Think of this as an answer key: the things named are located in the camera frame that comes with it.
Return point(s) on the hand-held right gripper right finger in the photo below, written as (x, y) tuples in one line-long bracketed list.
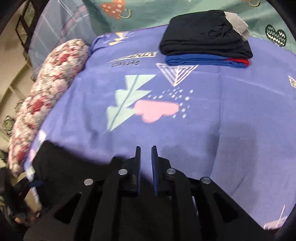
[(155, 171)]

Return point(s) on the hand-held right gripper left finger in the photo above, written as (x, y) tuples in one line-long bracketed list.
[(138, 171)]

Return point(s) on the black pants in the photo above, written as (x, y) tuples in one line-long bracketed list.
[(69, 162)]

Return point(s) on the folded dark navy pants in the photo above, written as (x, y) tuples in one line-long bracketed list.
[(203, 34)]

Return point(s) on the purple printed bedsheet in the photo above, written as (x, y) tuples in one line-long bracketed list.
[(208, 115)]

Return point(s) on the folded blue garment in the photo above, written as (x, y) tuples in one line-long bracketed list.
[(196, 60)]

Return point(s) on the floral pillow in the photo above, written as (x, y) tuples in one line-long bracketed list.
[(46, 92)]

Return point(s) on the folded red garment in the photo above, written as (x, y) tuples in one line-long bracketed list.
[(240, 61)]

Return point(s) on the green heart printed sheet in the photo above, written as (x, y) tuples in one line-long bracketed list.
[(150, 14)]

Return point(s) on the grey plaid sheet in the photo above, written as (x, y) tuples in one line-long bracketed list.
[(57, 27)]

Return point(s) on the grey cloth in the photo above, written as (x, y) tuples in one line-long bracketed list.
[(238, 23)]

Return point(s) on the black framed wall pictures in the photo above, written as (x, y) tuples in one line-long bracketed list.
[(29, 16)]

